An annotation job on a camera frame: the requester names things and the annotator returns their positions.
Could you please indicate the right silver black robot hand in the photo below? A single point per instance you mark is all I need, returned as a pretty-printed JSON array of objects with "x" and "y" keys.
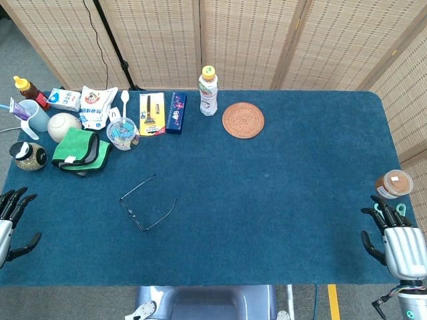
[{"x": 405, "y": 250}]

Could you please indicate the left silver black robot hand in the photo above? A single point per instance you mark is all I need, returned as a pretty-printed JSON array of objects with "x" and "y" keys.
[{"x": 5, "y": 240}]

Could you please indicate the black-framed eyeglasses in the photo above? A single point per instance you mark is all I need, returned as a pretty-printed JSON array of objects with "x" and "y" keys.
[{"x": 132, "y": 215}]

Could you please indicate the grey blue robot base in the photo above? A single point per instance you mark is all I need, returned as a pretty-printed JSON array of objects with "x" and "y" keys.
[{"x": 207, "y": 300}]

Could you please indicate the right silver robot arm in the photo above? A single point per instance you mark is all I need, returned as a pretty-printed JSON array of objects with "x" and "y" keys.
[{"x": 412, "y": 301}]

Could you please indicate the teal plastic comb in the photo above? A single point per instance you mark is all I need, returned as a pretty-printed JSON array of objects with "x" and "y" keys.
[{"x": 401, "y": 209}]

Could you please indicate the brown paste jar clear lid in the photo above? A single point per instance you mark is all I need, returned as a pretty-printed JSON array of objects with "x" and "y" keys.
[{"x": 393, "y": 185}]

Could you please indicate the glass jar with black lid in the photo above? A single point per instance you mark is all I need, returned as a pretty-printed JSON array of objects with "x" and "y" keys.
[{"x": 31, "y": 160}]

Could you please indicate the yellow floor tape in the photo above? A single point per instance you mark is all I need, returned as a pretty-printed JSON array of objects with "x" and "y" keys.
[{"x": 333, "y": 303}]

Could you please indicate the green microfibre cloth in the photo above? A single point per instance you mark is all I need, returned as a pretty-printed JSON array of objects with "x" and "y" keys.
[{"x": 75, "y": 146}]

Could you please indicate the translucent plastic measuring cup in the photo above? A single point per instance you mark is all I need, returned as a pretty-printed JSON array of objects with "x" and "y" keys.
[{"x": 38, "y": 118}]

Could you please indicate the beige round bowl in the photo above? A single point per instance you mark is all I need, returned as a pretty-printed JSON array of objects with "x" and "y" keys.
[{"x": 60, "y": 125}]

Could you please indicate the purple toothpaste tube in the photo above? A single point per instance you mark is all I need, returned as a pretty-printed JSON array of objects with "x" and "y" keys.
[{"x": 20, "y": 110}]

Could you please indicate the light blue toothbrush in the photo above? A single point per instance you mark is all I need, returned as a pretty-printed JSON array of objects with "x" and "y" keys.
[{"x": 5, "y": 106}]

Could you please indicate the white robot foot plate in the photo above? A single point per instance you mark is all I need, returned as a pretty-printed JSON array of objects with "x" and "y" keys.
[
  {"x": 283, "y": 315},
  {"x": 143, "y": 310}
]

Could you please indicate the blue table carpet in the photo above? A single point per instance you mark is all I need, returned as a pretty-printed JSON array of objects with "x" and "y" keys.
[{"x": 267, "y": 200}]

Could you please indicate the blue white milk carton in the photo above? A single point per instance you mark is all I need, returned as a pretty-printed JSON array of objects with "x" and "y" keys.
[{"x": 63, "y": 99}]

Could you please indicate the brown sauce bottle yellow cap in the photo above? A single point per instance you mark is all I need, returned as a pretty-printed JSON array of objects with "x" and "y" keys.
[{"x": 28, "y": 88}]

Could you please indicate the clear jar of binder clips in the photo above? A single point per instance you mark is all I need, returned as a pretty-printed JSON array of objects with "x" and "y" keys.
[{"x": 121, "y": 133}]

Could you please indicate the white printed snack bag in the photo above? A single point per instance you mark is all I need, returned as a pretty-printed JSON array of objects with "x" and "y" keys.
[{"x": 95, "y": 106}]

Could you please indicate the small white label card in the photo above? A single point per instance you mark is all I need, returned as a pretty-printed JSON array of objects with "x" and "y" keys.
[{"x": 114, "y": 114}]

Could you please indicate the white plastic spoon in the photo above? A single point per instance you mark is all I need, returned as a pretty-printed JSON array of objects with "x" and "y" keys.
[{"x": 124, "y": 96}]

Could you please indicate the razor in yellow package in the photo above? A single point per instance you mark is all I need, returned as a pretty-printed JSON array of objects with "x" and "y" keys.
[{"x": 151, "y": 115}]

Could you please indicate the round woven rattan coaster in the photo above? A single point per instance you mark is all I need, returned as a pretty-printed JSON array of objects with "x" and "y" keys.
[{"x": 243, "y": 120}]

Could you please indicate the dark blue cardboard box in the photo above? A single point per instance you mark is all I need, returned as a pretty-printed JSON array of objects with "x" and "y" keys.
[{"x": 176, "y": 113}]

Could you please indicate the black tripod pole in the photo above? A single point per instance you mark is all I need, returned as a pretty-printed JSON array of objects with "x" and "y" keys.
[{"x": 113, "y": 43}]

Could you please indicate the drink bottle with yellow cap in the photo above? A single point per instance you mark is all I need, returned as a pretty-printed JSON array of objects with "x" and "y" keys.
[{"x": 208, "y": 96}]

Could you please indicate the bamboo folding screen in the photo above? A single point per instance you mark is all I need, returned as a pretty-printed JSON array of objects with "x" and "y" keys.
[{"x": 250, "y": 43}]

